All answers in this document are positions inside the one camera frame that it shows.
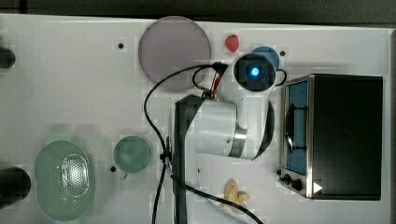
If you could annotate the black cylinder holder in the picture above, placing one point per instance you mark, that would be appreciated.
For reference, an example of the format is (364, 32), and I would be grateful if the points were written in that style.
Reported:
(7, 58)

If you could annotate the peeled banana toy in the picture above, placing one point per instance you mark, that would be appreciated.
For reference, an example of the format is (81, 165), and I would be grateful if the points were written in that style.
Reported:
(233, 194)

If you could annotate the black toaster oven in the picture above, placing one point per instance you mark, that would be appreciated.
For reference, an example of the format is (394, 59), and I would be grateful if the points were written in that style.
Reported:
(332, 137)

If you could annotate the red strawberry toy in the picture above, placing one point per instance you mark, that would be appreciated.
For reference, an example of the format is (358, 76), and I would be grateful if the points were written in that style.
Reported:
(232, 43)

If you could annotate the grey round plate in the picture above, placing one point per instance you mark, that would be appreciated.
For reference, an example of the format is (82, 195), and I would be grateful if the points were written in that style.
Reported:
(171, 44)

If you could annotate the red ketchup bottle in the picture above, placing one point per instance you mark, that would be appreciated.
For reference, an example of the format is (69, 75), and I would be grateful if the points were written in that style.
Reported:
(216, 84)

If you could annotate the green metal mug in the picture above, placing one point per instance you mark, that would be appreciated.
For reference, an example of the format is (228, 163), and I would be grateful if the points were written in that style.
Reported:
(132, 154)

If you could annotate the black cylinder cup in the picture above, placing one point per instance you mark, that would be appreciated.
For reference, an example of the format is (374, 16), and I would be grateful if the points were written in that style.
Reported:
(15, 185)

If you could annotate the blue bowl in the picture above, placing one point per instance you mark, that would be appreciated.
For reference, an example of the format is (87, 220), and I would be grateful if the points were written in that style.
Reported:
(269, 53)

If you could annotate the green colander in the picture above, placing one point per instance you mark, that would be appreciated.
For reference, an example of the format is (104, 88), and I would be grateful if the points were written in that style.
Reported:
(63, 179)

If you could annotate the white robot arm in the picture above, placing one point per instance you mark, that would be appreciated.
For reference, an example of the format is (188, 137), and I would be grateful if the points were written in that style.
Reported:
(235, 119)

